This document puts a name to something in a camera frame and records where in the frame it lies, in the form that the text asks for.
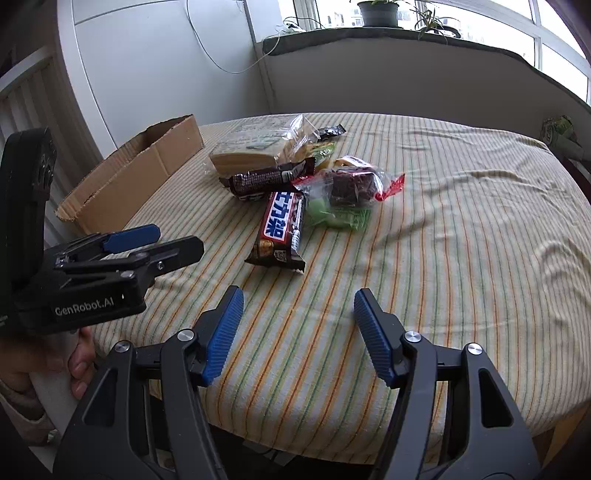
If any open cardboard box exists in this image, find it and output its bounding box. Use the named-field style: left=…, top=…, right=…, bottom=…
left=56, top=115, right=204, bottom=234

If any pink white candy packet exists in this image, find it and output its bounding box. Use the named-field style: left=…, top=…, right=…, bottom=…
left=332, top=155, right=374, bottom=169

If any clear red-edged snack bag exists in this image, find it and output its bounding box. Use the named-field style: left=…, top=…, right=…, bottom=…
left=293, top=166, right=406, bottom=207

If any green printed bag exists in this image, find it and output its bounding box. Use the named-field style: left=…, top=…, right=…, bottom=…
left=541, top=115, right=584, bottom=161

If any bagged sliced bread loaf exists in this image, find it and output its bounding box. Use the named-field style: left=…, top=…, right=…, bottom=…
left=209, top=114, right=320, bottom=177

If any white cabinet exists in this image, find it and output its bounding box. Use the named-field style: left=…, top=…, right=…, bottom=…
left=56, top=1, right=270, bottom=157

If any small trailing plant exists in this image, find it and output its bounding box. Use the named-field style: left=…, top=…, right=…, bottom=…
left=412, top=1, right=462, bottom=42

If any potted spider plant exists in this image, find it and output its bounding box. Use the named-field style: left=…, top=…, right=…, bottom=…
left=355, top=0, right=410, bottom=28

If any light green candy packet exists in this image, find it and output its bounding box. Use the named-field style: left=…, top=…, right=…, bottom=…
left=305, top=198, right=372, bottom=231

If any small black snack packet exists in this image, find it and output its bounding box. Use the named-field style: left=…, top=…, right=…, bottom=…
left=315, top=124, right=346, bottom=142

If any dark brown chocolate bar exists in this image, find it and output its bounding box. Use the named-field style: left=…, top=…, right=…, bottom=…
left=219, top=157, right=315, bottom=201

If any person's left hand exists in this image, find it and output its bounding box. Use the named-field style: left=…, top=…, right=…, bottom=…
left=1, top=327, right=96, bottom=400

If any green jelly cup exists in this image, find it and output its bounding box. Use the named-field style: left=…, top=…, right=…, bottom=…
left=298, top=141, right=335, bottom=170

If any striped tablecloth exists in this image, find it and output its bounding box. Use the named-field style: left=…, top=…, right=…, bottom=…
left=94, top=113, right=590, bottom=463

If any white hanging cable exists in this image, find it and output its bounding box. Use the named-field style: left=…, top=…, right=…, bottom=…
left=185, top=0, right=283, bottom=75

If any Snickers chocolate bar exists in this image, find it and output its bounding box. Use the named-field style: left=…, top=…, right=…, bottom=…
left=245, top=192, right=305, bottom=272

